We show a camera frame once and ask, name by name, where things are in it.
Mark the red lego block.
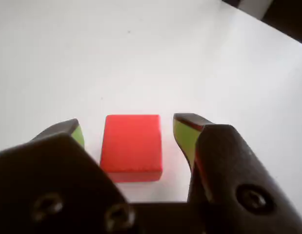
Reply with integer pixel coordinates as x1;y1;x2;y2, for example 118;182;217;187
100;114;163;183

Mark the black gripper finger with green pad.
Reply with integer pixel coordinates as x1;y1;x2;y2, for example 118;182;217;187
0;118;141;234
173;113;302;234

